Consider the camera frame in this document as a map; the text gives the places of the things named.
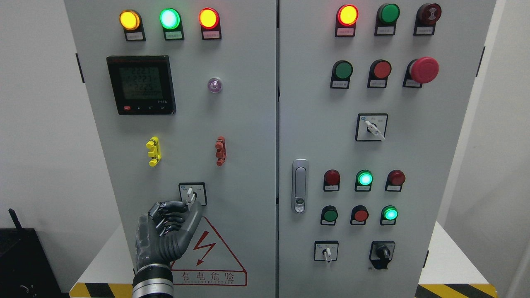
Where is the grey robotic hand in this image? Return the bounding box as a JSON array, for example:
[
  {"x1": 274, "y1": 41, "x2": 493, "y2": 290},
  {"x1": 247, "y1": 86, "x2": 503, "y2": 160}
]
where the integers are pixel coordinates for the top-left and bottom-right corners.
[{"x1": 135, "y1": 201, "x2": 204, "y2": 272}]

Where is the white rotary light switch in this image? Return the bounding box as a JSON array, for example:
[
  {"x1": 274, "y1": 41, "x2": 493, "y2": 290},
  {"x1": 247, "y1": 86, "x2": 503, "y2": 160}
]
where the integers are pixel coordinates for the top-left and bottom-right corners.
[{"x1": 178, "y1": 182, "x2": 207, "y2": 206}]

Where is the yellow indicator light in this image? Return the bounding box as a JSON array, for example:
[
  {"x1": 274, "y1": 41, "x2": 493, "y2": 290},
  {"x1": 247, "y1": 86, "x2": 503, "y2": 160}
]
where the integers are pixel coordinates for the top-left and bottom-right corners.
[{"x1": 119, "y1": 10, "x2": 146, "y2": 41}]

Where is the red high voltage warning sticker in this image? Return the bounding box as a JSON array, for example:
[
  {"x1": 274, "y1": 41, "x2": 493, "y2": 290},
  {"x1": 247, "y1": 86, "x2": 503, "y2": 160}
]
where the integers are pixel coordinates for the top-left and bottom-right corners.
[{"x1": 171, "y1": 217, "x2": 248, "y2": 287}]

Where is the yellow terminal clip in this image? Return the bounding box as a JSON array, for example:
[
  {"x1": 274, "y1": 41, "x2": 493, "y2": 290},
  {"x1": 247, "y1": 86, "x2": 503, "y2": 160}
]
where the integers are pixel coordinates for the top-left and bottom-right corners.
[{"x1": 146, "y1": 136, "x2": 161, "y2": 167}]

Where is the red terminal clip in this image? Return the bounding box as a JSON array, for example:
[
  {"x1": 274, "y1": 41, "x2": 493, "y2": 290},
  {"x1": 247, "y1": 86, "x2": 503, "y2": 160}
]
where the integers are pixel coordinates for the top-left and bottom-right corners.
[{"x1": 214, "y1": 136, "x2": 226, "y2": 167}]

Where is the black box with antenna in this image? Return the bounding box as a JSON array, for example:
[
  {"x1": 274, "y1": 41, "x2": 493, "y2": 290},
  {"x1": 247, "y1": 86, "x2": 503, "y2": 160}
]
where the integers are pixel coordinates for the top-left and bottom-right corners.
[{"x1": 0, "y1": 208, "x2": 63, "y2": 298}]

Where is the left grey cabinet door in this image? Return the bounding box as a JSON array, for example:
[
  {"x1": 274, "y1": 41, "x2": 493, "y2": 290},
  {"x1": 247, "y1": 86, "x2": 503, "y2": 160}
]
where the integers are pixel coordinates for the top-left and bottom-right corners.
[{"x1": 65, "y1": 0, "x2": 277, "y2": 298}]

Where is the grey cabinet door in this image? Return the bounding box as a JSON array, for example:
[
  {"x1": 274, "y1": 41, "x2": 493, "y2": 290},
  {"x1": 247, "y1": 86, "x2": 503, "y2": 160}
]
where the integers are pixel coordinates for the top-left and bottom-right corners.
[
  {"x1": 278, "y1": 0, "x2": 496, "y2": 298},
  {"x1": 65, "y1": 0, "x2": 277, "y2": 298}
]

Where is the black digital power meter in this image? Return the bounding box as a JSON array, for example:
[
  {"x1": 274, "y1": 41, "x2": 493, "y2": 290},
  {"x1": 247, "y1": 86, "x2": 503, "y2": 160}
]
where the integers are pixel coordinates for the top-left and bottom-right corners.
[{"x1": 106, "y1": 55, "x2": 177, "y2": 115}]

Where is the clear small lamp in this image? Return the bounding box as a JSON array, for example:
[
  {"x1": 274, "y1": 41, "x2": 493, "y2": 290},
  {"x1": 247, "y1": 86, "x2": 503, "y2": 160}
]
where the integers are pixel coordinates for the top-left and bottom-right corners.
[{"x1": 207, "y1": 76, "x2": 223, "y2": 93}]

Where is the green push button lower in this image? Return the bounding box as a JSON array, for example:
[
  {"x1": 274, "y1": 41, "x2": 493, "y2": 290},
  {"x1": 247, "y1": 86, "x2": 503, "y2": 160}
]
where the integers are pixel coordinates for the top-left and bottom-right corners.
[{"x1": 320, "y1": 205, "x2": 338, "y2": 225}]

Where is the dark red indicator left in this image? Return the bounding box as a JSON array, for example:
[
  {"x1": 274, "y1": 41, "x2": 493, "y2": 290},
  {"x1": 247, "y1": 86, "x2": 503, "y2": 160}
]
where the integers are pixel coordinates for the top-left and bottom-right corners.
[{"x1": 323, "y1": 169, "x2": 341, "y2": 191}]

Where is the dark red indicator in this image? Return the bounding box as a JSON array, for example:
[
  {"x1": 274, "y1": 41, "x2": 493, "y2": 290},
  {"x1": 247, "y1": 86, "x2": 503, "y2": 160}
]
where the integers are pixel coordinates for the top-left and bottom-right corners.
[
  {"x1": 385, "y1": 169, "x2": 406, "y2": 192},
  {"x1": 323, "y1": 169, "x2": 341, "y2": 191}
]

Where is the red push button lower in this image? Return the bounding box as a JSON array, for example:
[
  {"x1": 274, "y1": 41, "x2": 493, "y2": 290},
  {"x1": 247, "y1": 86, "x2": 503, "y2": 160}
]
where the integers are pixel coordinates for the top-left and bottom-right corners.
[{"x1": 350, "y1": 205, "x2": 369, "y2": 225}]

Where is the red push button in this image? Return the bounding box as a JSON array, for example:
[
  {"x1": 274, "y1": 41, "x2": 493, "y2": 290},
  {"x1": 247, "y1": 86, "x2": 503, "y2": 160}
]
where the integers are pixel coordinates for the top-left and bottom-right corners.
[
  {"x1": 350, "y1": 205, "x2": 369, "y2": 225},
  {"x1": 367, "y1": 59, "x2": 392, "y2": 89}
]

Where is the green lit indicator middle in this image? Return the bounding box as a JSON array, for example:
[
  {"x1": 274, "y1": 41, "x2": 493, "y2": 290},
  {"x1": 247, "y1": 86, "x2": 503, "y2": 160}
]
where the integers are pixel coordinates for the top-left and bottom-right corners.
[{"x1": 355, "y1": 169, "x2": 373, "y2": 191}]

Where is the green indicator light top left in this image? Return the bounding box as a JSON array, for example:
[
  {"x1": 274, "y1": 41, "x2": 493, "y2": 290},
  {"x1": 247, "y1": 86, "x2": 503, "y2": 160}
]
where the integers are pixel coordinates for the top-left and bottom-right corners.
[{"x1": 159, "y1": 8, "x2": 184, "y2": 40}]

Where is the red indicator light top left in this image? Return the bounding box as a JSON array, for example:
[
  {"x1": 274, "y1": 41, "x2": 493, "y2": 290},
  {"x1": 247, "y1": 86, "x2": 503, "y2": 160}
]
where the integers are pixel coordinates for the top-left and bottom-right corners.
[{"x1": 198, "y1": 7, "x2": 222, "y2": 40}]

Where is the green lit push button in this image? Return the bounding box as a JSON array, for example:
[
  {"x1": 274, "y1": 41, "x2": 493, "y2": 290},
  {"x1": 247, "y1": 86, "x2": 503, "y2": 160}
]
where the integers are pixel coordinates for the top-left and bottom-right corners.
[{"x1": 379, "y1": 205, "x2": 399, "y2": 226}]

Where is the dark red indicator right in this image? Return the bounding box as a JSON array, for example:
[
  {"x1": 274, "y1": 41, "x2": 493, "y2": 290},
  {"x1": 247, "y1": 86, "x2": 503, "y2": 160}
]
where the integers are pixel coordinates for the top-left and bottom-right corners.
[{"x1": 385, "y1": 169, "x2": 406, "y2": 192}]

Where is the green push button upper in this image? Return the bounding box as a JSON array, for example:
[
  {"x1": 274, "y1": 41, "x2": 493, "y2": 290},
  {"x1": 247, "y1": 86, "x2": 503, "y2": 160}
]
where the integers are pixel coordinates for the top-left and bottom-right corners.
[{"x1": 330, "y1": 60, "x2": 353, "y2": 90}]

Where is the right grey cabinet door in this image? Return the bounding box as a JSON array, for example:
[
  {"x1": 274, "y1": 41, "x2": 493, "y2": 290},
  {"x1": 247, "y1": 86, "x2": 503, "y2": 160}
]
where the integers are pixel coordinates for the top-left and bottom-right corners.
[{"x1": 278, "y1": 0, "x2": 496, "y2": 298}]

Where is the red push button upper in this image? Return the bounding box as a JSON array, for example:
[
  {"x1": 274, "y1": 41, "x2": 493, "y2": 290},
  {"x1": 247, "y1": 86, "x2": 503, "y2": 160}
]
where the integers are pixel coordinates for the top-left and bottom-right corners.
[{"x1": 367, "y1": 59, "x2": 392, "y2": 89}]

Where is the red lit indicator right door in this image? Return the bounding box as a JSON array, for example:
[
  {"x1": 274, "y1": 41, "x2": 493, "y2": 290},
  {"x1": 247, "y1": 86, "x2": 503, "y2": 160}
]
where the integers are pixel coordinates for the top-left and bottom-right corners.
[{"x1": 335, "y1": 4, "x2": 359, "y2": 37}]

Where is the white platform with hazard stripes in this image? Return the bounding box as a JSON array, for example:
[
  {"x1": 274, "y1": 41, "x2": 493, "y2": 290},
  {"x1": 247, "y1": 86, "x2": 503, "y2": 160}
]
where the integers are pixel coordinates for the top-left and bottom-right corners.
[{"x1": 69, "y1": 223, "x2": 498, "y2": 298}]

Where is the red emergency stop button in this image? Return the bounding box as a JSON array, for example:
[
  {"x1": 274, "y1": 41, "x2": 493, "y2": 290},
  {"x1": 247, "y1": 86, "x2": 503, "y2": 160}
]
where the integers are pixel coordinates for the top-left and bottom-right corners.
[{"x1": 402, "y1": 56, "x2": 439, "y2": 89}]

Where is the green unlit indicator top right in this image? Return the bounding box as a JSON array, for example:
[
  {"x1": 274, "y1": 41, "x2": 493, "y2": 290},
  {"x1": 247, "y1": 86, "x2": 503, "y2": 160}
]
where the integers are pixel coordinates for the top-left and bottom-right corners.
[{"x1": 374, "y1": 2, "x2": 400, "y2": 36}]

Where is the dark red buzzer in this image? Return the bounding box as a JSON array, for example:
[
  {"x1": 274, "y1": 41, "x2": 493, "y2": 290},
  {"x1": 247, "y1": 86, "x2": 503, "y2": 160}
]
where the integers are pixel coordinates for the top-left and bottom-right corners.
[{"x1": 413, "y1": 2, "x2": 442, "y2": 36}]

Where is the silver door handle lock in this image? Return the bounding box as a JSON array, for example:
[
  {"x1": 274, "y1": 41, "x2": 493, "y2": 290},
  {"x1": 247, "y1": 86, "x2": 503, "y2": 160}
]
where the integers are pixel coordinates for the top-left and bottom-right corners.
[{"x1": 291, "y1": 159, "x2": 309, "y2": 214}]

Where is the white selector switch lower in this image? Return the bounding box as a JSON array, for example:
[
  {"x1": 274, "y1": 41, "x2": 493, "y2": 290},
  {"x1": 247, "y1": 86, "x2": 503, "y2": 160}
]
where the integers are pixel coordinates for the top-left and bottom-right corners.
[{"x1": 313, "y1": 241, "x2": 339, "y2": 264}]

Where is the white selector switch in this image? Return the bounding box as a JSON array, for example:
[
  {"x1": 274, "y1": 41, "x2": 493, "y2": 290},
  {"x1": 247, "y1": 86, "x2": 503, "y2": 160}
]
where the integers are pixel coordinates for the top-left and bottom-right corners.
[
  {"x1": 355, "y1": 113, "x2": 388, "y2": 142},
  {"x1": 313, "y1": 241, "x2": 339, "y2": 264}
]

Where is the black knob selector switch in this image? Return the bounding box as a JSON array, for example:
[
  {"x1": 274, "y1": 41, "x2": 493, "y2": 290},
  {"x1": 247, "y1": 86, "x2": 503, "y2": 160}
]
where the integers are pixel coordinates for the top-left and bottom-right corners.
[{"x1": 369, "y1": 241, "x2": 395, "y2": 270}]

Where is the white selector switch upper right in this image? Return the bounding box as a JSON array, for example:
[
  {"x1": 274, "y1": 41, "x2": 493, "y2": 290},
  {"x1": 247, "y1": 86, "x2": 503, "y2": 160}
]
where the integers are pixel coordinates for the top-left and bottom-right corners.
[{"x1": 355, "y1": 113, "x2": 388, "y2": 142}]

